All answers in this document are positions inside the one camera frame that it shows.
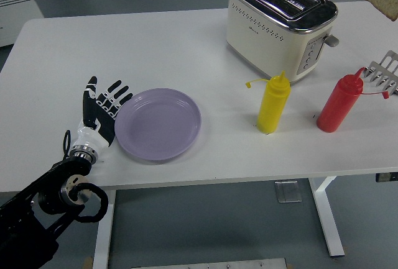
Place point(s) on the long metal base plate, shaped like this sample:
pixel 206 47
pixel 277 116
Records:
pixel 208 264

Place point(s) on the white table leg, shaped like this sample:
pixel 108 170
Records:
pixel 326 219
pixel 104 235

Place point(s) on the white slatted heater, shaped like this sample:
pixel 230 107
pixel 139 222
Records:
pixel 15 11

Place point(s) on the metal toast rack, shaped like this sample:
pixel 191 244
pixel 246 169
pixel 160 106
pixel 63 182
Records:
pixel 384 79

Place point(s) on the black table control box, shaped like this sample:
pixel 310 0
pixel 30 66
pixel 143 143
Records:
pixel 387 177

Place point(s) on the purple round plate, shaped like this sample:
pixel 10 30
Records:
pixel 158 126

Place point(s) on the red squeeze bottle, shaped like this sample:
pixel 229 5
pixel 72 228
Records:
pixel 337 107

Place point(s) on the small metal floor plate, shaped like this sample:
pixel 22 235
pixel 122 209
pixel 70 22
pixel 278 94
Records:
pixel 287 192

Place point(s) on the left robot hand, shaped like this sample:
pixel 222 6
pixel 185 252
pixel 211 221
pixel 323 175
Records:
pixel 93 135

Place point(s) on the yellow squeeze bottle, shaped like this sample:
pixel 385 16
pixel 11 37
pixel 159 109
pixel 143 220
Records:
pixel 273 107

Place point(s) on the cream and chrome toaster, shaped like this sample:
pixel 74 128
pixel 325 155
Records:
pixel 258 42

